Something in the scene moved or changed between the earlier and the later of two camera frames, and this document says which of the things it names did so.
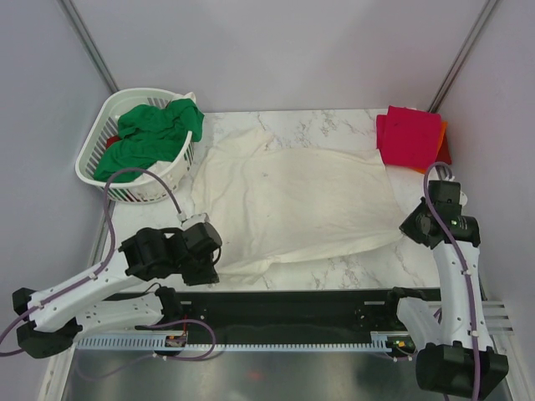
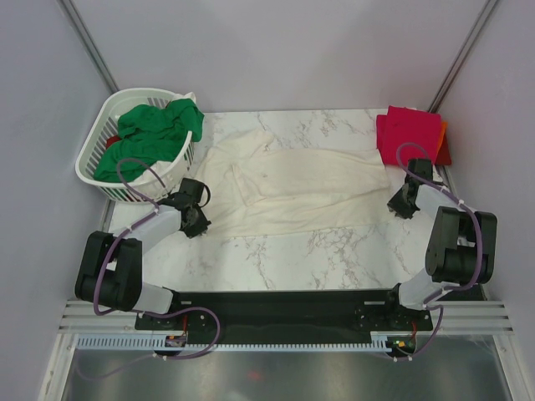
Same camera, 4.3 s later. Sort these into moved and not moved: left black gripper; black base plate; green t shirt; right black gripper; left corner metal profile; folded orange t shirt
Moved: left black gripper; right black gripper
Not moved: green t shirt; left corner metal profile; folded orange t shirt; black base plate
